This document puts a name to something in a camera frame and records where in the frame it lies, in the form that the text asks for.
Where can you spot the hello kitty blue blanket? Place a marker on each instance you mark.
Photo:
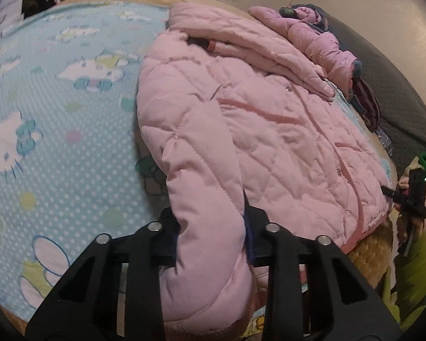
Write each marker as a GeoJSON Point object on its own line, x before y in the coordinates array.
{"type": "Point", "coordinates": [64, 131]}

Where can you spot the tan bed cover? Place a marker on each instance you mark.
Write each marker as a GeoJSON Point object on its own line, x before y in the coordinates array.
{"type": "Point", "coordinates": [369, 255]}

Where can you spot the pink floral duvet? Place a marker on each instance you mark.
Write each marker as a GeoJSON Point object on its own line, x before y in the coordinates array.
{"type": "Point", "coordinates": [306, 27]}

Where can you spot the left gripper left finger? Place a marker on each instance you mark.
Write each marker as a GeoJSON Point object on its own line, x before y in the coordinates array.
{"type": "Point", "coordinates": [112, 290]}

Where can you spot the striped dark garment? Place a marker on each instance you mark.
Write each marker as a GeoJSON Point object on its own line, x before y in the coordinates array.
{"type": "Point", "coordinates": [365, 103]}

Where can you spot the pink quilted jacket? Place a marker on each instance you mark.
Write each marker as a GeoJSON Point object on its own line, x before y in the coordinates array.
{"type": "Point", "coordinates": [233, 113]}

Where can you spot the grey quilted headboard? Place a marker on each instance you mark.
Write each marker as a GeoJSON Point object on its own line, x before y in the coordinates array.
{"type": "Point", "coordinates": [403, 111]}

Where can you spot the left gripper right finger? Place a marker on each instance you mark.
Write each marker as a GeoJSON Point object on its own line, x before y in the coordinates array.
{"type": "Point", "coordinates": [314, 292]}

